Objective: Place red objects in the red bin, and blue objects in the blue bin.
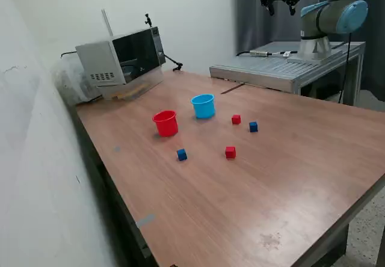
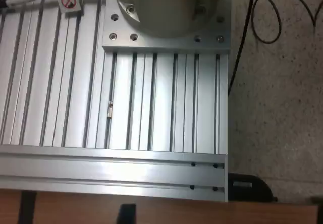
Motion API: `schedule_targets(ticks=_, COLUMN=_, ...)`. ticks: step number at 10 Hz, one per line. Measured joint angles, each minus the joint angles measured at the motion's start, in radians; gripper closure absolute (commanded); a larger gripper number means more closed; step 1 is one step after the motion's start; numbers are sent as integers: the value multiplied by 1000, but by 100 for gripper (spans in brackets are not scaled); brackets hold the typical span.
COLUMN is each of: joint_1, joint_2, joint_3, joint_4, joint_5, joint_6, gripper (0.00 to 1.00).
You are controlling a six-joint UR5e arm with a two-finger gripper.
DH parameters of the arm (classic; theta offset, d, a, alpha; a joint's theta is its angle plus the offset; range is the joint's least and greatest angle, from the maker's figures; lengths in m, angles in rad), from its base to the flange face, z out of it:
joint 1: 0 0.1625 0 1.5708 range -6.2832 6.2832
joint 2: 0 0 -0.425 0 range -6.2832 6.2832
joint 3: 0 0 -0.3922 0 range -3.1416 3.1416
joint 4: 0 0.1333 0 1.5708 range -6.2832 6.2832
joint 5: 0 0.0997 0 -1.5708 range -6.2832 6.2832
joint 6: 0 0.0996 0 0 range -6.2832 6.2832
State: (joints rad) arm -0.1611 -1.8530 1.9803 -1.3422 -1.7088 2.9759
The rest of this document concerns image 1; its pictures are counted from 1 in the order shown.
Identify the small red cube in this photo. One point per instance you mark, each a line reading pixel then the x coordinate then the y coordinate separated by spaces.
pixel 236 119
pixel 230 152

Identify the small blue cube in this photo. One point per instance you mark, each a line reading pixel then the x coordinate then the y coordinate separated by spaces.
pixel 253 127
pixel 181 155

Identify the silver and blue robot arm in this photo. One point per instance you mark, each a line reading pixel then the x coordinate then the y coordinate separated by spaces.
pixel 325 14

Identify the dark grey curtain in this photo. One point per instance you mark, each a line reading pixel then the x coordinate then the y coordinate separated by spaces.
pixel 255 32

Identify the silver connector box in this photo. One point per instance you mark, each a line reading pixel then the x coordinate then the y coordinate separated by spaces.
pixel 260 53

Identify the grey metal robot stand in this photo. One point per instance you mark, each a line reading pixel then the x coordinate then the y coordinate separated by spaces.
pixel 270 68

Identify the blue plastic cup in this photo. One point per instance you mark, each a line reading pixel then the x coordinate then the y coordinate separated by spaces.
pixel 204 109

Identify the clear plastic box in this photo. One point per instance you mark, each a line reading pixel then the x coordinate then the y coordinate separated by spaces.
pixel 150 83

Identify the red plastic cup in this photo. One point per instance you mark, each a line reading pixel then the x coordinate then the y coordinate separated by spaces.
pixel 165 127

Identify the thin white rod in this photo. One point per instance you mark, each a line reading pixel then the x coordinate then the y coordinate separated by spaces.
pixel 107 23

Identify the wooden sticks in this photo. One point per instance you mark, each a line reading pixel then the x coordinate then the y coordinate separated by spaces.
pixel 129 92

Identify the silver microwave oven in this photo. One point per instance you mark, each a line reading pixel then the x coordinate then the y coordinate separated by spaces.
pixel 99 56

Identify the grey tape patch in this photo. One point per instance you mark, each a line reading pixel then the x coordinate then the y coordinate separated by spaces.
pixel 117 149

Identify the clear plastic bag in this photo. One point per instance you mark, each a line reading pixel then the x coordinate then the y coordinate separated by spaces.
pixel 69 83

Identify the long grey tape strip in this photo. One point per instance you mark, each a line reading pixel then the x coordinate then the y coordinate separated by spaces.
pixel 145 220

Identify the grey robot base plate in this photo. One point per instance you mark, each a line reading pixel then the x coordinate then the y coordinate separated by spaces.
pixel 334 55

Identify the small black camera mount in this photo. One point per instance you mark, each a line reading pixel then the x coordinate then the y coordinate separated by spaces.
pixel 147 20

